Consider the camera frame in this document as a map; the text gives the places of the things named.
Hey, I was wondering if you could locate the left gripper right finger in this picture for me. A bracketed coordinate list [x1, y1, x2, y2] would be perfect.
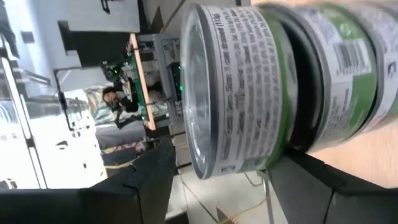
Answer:
[267, 148, 398, 224]

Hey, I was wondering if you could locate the background wooden table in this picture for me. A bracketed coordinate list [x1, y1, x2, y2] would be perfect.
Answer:
[129, 32, 156, 131]

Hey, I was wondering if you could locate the orange striped floor tape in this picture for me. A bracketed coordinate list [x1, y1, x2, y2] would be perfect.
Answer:
[216, 203, 240, 224]

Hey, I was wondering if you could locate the person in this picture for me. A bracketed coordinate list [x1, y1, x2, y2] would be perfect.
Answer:
[101, 86, 140, 114]

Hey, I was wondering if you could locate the red patterned cloth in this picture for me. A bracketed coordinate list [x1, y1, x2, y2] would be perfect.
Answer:
[101, 141, 147, 155]

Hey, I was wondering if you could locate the wooden shelf with black frame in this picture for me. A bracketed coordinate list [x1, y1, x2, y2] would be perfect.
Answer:
[250, 0, 398, 189]

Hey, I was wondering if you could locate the black partition panel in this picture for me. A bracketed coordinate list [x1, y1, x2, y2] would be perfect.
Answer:
[57, 20, 141, 68]

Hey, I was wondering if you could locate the yellow floor cable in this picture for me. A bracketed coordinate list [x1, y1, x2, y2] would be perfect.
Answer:
[217, 195, 271, 224]

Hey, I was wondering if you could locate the stack of green tuna cans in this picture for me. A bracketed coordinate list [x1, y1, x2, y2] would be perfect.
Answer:
[279, 2, 379, 153]

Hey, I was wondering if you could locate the green label tuna can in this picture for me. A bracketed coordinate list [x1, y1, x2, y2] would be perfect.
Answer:
[179, 3, 300, 180]
[357, 0, 398, 134]

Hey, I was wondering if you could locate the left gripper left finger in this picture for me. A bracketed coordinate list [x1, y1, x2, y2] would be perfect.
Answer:
[0, 138, 177, 224]

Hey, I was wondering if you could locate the black station frame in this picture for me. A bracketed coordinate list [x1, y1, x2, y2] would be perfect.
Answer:
[52, 67, 106, 131]

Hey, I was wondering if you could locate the white patterned cloth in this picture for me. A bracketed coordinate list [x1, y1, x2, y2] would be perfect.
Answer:
[83, 86, 125, 125]

